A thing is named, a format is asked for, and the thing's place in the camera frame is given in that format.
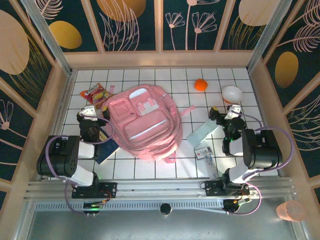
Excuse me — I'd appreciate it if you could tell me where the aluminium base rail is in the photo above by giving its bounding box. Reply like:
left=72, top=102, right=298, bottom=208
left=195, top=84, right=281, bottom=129
left=24, top=177, right=296, bottom=200

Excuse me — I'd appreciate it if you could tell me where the aluminium frame post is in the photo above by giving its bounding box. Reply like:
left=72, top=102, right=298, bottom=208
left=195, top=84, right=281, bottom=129
left=246, top=0, right=293, bottom=72
left=21, top=0, right=76, bottom=76

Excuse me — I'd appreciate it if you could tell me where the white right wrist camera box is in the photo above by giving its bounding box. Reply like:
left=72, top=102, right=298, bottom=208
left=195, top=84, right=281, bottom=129
left=224, top=104, right=242, bottom=120

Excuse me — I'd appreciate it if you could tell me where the white red card pack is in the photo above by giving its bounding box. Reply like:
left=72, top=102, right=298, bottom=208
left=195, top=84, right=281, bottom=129
left=194, top=147, right=213, bottom=160

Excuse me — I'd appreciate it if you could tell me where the dark blue notebook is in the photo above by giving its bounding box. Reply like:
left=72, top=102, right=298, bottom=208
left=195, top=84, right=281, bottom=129
left=96, top=126, right=120, bottom=165

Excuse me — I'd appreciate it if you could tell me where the black round knob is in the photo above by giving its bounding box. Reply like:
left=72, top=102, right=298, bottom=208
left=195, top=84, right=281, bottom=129
left=159, top=203, right=172, bottom=216

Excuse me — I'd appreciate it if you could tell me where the small circuit board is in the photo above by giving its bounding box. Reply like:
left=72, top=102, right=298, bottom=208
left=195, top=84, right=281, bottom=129
left=83, top=202, right=104, bottom=217
left=223, top=197, right=252, bottom=215

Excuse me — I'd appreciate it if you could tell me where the pink school backpack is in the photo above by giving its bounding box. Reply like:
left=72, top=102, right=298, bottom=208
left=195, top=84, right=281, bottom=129
left=101, top=84, right=197, bottom=165

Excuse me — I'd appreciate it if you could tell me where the orange fruit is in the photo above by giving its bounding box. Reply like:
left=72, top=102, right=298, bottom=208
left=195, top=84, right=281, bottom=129
left=194, top=78, right=209, bottom=91

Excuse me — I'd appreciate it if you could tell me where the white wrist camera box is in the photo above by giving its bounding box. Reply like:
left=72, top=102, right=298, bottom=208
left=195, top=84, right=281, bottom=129
left=224, top=104, right=242, bottom=120
left=79, top=105, right=99, bottom=122

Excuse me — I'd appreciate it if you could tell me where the translucent pink cup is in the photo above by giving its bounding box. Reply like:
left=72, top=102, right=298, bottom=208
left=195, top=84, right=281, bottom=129
left=275, top=200, right=306, bottom=222

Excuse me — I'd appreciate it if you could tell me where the clear pen pack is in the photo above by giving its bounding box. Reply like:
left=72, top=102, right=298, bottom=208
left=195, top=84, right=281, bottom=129
left=201, top=152, right=219, bottom=178

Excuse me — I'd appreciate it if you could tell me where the orange and white bowl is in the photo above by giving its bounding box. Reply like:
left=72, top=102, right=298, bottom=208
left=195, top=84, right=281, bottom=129
left=221, top=85, right=244, bottom=105

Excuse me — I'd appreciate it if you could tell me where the colourful snack packet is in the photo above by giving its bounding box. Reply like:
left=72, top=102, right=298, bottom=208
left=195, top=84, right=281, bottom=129
left=79, top=83, right=115, bottom=111

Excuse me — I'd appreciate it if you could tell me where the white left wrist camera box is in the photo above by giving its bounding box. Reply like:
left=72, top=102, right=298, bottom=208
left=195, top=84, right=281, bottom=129
left=79, top=105, right=99, bottom=122

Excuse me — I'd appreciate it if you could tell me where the slotted metal cable tray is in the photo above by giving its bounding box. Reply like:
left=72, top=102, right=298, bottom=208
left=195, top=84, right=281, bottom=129
left=33, top=199, right=228, bottom=213

